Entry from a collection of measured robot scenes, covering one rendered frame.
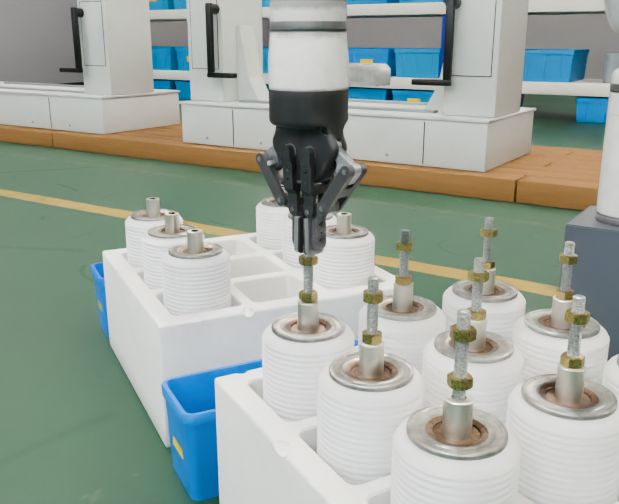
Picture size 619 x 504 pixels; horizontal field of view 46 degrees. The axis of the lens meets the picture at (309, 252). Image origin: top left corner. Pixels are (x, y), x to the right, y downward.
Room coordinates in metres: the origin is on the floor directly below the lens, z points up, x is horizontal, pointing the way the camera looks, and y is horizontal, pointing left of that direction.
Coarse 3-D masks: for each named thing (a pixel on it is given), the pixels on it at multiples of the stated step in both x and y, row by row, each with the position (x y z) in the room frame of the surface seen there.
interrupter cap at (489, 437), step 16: (416, 416) 0.51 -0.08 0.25; (432, 416) 0.51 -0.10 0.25; (480, 416) 0.51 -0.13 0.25; (416, 432) 0.48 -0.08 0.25; (432, 432) 0.49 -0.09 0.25; (480, 432) 0.49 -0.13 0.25; (496, 432) 0.48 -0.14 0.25; (432, 448) 0.46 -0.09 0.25; (448, 448) 0.46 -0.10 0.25; (464, 448) 0.46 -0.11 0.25; (480, 448) 0.46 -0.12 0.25; (496, 448) 0.46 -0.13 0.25
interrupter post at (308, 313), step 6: (300, 300) 0.70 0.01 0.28; (318, 300) 0.70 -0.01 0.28; (300, 306) 0.69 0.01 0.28; (306, 306) 0.69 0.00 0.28; (312, 306) 0.69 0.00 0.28; (318, 306) 0.69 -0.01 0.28; (300, 312) 0.69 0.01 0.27; (306, 312) 0.68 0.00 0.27; (312, 312) 0.69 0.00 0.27; (318, 312) 0.69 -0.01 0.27; (300, 318) 0.69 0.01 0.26; (306, 318) 0.69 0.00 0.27; (312, 318) 0.69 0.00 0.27; (318, 318) 0.69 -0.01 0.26; (300, 324) 0.69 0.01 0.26; (306, 324) 0.69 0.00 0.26; (312, 324) 0.69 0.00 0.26; (318, 324) 0.69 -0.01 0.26; (300, 330) 0.69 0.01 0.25; (306, 330) 0.68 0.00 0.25; (312, 330) 0.69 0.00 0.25
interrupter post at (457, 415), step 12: (444, 396) 0.49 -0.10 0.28; (468, 396) 0.49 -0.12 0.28; (444, 408) 0.49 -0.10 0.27; (456, 408) 0.48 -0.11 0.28; (468, 408) 0.48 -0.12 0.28; (444, 420) 0.48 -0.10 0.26; (456, 420) 0.48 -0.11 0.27; (468, 420) 0.48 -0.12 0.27; (444, 432) 0.48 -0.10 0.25; (456, 432) 0.48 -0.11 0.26; (468, 432) 0.48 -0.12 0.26
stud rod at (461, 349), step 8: (464, 312) 0.48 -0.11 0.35; (464, 320) 0.48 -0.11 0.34; (464, 328) 0.48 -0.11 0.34; (456, 344) 0.49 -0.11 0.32; (464, 344) 0.48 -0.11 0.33; (456, 352) 0.49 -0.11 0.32; (464, 352) 0.48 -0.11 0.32; (456, 360) 0.49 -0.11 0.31; (464, 360) 0.48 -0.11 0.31; (456, 368) 0.49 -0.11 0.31; (464, 368) 0.48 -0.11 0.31; (456, 376) 0.48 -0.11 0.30; (464, 376) 0.48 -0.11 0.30; (456, 392) 0.48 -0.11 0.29; (464, 392) 0.48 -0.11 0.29
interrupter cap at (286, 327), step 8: (296, 312) 0.73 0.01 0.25; (320, 312) 0.73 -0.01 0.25; (280, 320) 0.71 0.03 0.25; (288, 320) 0.71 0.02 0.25; (296, 320) 0.71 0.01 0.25; (320, 320) 0.71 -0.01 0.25; (328, 320) 0.71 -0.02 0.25; (336, 320) 0.71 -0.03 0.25; (272, 328) 0.69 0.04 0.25; (280, 328) 0.69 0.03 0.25; (288, 328) 0.69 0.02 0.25; (296, 328) 0.69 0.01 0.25; (320, 328) 0.69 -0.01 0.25; (328, 328) 0.69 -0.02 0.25; (336, 328) 0.69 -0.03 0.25; (344, 328) 0.69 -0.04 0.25; (280, 336) 0.67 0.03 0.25; (288, 336) 0.66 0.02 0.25; (296, 336) 0.67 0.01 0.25; (304, 336) 0.67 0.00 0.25; (312, 336) 0.67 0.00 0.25; (320, 336) 0.67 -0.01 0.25; (328, 336) 0.66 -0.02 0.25; (336, 336) 0.67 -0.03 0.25
